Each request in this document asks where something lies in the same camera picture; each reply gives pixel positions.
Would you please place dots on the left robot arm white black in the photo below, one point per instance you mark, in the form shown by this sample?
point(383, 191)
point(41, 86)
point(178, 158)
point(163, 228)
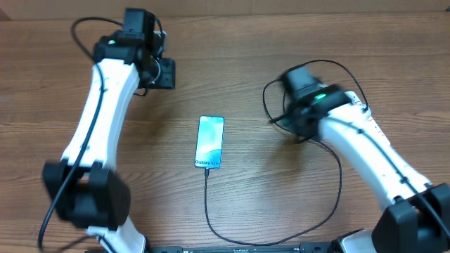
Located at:
point(84, 186)

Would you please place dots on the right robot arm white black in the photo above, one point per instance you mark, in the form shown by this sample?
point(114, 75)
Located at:
point(415, 212)

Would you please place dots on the Samsung Galaxy smartphone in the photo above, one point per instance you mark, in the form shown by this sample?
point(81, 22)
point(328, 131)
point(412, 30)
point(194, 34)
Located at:
point(208, 152)

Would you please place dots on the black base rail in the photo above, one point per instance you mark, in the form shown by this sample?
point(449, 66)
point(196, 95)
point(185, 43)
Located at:
point(305, 247)

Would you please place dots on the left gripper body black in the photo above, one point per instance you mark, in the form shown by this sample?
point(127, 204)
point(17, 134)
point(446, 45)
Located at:
point(163, 75)

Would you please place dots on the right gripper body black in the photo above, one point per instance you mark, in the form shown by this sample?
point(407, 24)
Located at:
point(288, 120)

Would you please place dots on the white power strip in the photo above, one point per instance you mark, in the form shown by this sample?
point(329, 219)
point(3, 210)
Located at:
point(373, 127)

